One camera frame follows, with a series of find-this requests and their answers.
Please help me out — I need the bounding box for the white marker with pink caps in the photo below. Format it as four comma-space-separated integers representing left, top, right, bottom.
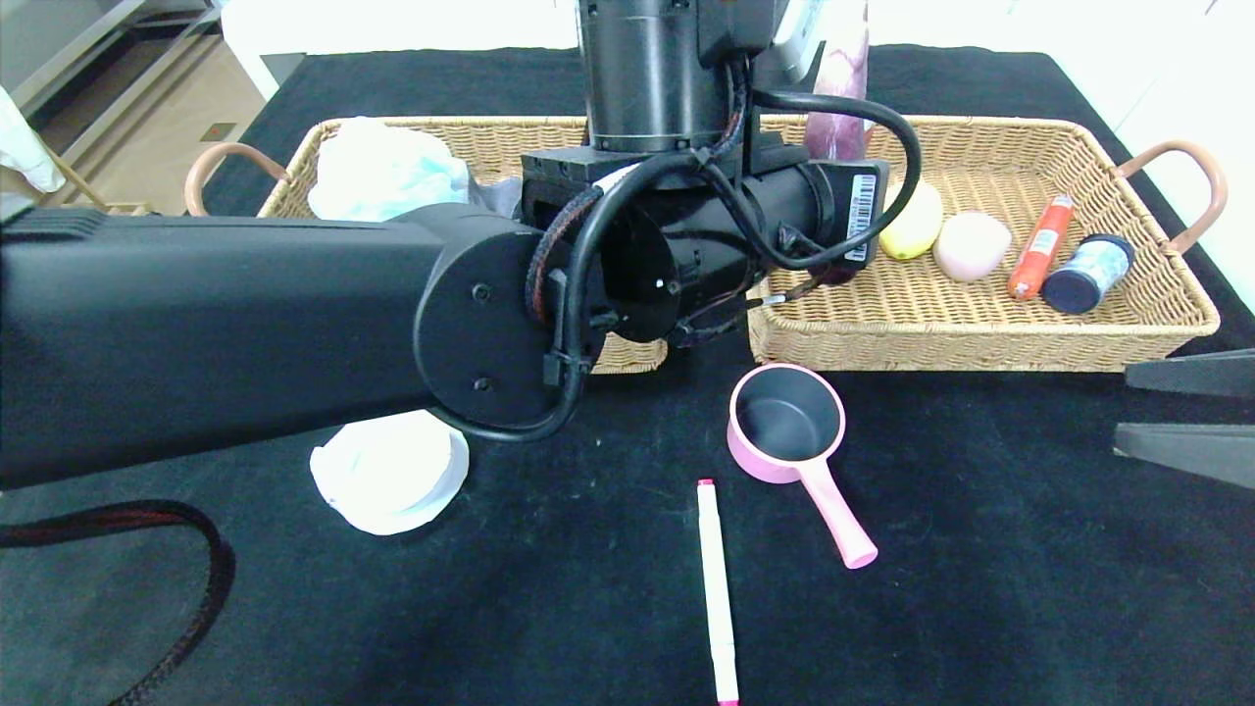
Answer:
696, 479, 741, 706

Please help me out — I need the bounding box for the pink saucepan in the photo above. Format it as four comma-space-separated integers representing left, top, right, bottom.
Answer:
727, 365, 879, 570

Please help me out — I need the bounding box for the purple eggplant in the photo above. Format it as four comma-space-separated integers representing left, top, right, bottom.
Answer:
804, 0, 872, 163

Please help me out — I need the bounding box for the blue lidded gum jar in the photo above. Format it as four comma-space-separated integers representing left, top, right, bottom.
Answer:
1040, 233, 1136, 316

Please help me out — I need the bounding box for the wicker basket with bath items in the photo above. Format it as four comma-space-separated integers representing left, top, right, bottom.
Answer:
184, 115, 671, 377

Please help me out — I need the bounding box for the wicker basket with food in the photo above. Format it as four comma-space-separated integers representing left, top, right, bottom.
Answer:
745, 113, 1229, 374

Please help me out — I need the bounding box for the grey cloth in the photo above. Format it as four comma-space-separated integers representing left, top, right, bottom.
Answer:
469, 176, 526, 219

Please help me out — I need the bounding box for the light blue bath pouf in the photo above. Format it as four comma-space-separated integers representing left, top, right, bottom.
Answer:
309, 118, 474, 223

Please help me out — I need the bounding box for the yellow lemon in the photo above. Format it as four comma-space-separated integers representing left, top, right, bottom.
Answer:
879, 181, 943, 262

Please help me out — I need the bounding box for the white desk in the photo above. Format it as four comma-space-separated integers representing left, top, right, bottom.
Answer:
221, 0, 1021, 99

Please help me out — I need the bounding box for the red wrapped sausage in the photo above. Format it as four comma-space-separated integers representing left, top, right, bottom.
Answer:
1008, 194, 1077, 301

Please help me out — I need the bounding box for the black table cloth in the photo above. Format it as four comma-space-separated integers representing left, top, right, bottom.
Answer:
0, 41, 1255, 706

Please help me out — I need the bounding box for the wooden rack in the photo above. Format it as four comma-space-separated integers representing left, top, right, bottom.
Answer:
0, 147, 158, 219

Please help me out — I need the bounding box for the grey wooden-edged shelf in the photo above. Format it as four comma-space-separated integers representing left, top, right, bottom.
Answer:
0, 0, 226, 138

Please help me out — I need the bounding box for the white fabric bundle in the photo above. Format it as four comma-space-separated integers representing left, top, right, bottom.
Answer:
0, 86, 65, 192

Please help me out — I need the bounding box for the thin wire with white tag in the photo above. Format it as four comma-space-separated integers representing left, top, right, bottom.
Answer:
672, 270, 829, 349

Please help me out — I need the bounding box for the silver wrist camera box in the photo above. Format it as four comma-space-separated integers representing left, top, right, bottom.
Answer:
773, 0, 829, 84

